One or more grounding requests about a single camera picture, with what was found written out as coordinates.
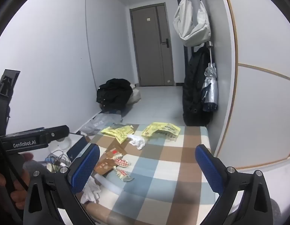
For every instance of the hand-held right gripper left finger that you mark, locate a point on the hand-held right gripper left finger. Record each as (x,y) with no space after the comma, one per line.
(85,168)

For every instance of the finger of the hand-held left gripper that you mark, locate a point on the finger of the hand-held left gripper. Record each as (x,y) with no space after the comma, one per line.
(57,133)

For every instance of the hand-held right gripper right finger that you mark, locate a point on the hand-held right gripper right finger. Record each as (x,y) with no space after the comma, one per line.
(207,168)

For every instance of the brown paper packet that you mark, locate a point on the brown paper packet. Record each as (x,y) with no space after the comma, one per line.
(106,166)

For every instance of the white tissue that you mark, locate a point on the white tissue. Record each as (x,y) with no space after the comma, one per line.
(92,192)
(136,141)

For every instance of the small yellow printed packet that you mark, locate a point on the small yellow printed packet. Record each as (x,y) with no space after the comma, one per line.
(117,132)

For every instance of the large yellow printed packet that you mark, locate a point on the large yellow printed packet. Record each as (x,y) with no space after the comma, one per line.
(159,130)

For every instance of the person's left hand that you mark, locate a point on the person's left hand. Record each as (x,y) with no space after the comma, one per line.
(1,180)

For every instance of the white round lamp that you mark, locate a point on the white round lamp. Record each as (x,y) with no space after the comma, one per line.
(64,143)

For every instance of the white bedside table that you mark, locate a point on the white bedside table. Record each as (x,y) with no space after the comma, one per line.
(76,140)

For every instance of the dark blue flat box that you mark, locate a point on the dark blue flat box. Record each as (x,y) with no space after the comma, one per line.
(77,148)

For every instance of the plaid blanket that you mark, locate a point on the plaid blanket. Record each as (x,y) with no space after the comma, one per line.
(170,168)

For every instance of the grey plastic bag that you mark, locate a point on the grey plastic bag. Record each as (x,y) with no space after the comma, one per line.
(100,121)

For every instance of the black clothes pile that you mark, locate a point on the black clothes pile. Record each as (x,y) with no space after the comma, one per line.
(114,93)

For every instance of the silver folded umbrella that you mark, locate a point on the silver folded umbrella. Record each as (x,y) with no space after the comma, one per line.
(210,86)

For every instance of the beige bag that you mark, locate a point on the beige bag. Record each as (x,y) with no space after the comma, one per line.
(134,96)

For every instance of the grey door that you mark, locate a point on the grey door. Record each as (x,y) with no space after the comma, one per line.
(150,46)

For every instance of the white cabinet with wood trim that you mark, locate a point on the white cabinet with wood trim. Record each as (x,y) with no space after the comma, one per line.
(259,51)

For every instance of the light grey hanging bag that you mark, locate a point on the light grey hanging bag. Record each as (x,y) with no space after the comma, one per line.
(191,23)

